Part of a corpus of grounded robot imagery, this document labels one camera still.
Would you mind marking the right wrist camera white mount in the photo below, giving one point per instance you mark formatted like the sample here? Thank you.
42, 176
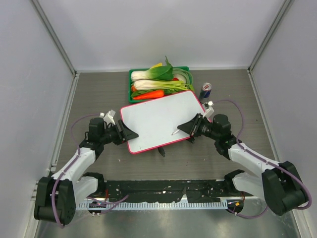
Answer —
208, 107

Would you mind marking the energy drink can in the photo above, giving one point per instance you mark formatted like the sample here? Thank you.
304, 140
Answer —
205, 92

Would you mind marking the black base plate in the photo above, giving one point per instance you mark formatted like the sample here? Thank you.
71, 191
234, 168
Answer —
167, 191

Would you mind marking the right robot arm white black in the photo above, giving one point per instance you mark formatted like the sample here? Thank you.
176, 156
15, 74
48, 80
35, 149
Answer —
278, 184

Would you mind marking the lower celery bok choy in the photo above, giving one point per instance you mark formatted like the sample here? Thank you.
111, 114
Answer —
175, 86

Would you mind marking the pink framed whiteboard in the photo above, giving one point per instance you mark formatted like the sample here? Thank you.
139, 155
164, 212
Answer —
155, 120

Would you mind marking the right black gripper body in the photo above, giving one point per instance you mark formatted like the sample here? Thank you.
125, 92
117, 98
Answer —
203, 128

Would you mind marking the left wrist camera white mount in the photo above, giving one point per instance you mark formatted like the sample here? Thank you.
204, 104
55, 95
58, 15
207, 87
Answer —
108, 117

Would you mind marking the left aluminium frame post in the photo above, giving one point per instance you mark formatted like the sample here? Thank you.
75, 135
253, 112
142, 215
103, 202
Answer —
51, 32

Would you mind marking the white onion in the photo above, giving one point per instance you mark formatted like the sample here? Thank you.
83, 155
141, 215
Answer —
182, 77

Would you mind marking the upper bok choy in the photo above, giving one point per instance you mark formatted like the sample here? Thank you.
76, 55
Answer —
163, 73

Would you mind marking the yellow pepper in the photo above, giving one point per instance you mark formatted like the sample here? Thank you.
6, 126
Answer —
157, 65

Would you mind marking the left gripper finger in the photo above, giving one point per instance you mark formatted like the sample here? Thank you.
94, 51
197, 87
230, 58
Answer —
124, 139
127, 133

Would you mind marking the aluminium frame post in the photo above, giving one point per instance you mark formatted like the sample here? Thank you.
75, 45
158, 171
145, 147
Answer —
286, 5
51, 32

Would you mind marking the green plastic tray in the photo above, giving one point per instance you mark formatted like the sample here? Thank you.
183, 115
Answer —
180, 69

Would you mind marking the orange carrot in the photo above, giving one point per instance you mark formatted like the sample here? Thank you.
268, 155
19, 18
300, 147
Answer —
151, 95

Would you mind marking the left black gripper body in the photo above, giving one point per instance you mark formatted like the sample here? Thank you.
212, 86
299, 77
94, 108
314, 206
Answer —
112, 134

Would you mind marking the right aluminium frame post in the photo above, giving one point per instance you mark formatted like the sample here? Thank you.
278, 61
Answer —
286, 5

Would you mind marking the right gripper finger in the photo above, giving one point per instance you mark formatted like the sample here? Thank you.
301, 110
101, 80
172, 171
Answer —
196, 120
189, 128

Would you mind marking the white slotted cable duct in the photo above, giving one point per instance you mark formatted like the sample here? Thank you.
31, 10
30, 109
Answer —
183, 204

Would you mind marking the green leaf spinach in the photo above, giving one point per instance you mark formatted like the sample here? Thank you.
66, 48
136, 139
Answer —
140, 92

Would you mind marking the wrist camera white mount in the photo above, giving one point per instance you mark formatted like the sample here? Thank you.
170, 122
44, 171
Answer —
108, 117
208, 107

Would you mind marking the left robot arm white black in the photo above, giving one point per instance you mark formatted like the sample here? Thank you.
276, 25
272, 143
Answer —
58, 195

